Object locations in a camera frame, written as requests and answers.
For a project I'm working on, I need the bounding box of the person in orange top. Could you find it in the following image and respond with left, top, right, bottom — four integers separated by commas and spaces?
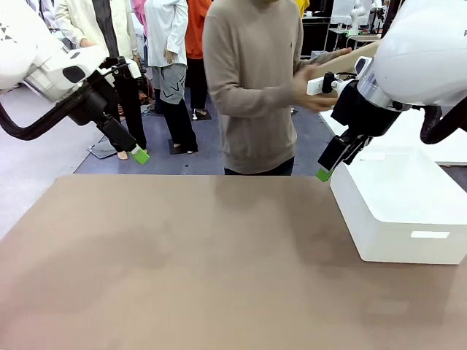
185, 0, 213, 120

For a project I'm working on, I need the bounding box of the person's left forearm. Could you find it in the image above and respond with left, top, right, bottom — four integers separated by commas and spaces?
298, 52, 329, 72

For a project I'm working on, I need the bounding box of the person's right forearm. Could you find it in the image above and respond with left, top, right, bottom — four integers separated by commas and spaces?
233, 85, 298, 117

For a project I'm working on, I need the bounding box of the person in white shirt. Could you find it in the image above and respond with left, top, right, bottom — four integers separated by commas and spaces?
144, 0, 200, 156

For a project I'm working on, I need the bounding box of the person in cream coat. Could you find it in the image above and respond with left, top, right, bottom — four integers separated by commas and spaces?
54, 0, 149, 161

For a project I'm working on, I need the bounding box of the gray floor stand plate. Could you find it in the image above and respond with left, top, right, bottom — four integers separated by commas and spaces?
87, 140, 121, 160

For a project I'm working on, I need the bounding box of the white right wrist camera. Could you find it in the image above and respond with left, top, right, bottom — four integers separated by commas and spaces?
306, 76, 347, 96

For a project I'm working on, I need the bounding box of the black left arm hose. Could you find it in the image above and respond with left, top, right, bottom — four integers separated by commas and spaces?
0, 98, 87, 142

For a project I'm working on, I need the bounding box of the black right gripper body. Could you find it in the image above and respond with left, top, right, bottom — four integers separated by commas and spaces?
330, 79, 402, 138

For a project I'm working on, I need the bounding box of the person in beige sweater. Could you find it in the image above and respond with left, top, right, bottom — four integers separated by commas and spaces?
202, 0, 329, 176

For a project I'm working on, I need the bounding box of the person's left hand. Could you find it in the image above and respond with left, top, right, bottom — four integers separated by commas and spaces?
324, 47, 353, 65

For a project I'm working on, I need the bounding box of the black right arm hose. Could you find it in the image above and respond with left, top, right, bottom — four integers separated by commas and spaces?
419, 105, 467, 146

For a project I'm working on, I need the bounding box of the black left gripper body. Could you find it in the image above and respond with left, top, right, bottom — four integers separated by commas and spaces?
69, 90, 114, 127

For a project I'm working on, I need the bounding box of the person's right hand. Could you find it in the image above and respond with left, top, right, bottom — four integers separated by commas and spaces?
293, 65, 339, 112

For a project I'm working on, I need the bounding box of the black arm hose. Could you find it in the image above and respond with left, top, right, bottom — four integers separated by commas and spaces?
0, 98, 87, 142
419, 105, 467, 146

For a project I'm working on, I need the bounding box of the patterned cloth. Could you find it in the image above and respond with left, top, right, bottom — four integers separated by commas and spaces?
137, 78, 158, 117

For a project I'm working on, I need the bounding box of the person in pink top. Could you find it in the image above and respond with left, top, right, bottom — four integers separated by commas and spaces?
131, 0, 149, 39

